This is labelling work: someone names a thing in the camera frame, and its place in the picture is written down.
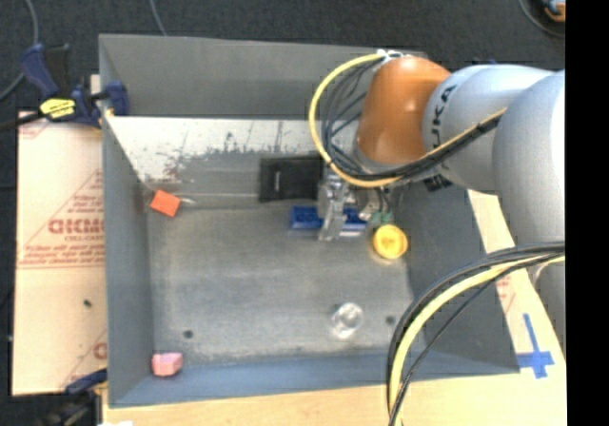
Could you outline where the clear glass cup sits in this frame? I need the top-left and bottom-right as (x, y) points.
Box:
(329, 301), (365, 340)

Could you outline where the brown cardboard board, red print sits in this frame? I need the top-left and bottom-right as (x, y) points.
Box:
(10, 108), (109, 397)

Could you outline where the grey metal bin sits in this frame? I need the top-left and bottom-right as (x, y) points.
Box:
(98, 33), (521, 409)

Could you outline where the pink block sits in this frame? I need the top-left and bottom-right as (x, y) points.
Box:
(150, 352), (185, 378)

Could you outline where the blue flat block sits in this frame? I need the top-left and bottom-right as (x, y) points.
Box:
(288, 204), (368, 231)

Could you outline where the yellow round toy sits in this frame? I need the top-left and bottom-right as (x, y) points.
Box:
(371, 223), (409, 261)

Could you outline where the orange block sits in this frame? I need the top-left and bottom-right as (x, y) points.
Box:
(149, 189), (183, 219)

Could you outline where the black box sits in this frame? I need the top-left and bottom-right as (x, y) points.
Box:
(258, 156), (325, 203)

